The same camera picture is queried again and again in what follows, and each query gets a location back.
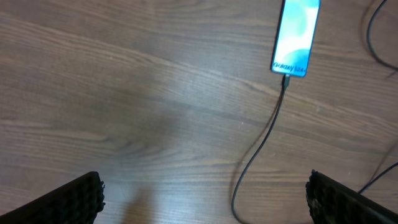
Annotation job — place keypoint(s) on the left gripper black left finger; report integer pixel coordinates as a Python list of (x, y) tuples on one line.
[(78, 201)]

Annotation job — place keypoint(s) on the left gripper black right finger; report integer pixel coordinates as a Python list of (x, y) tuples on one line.
[(331, 202)]

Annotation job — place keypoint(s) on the black Galaxy smartphone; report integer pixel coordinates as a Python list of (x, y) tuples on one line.
[(296, 30)]

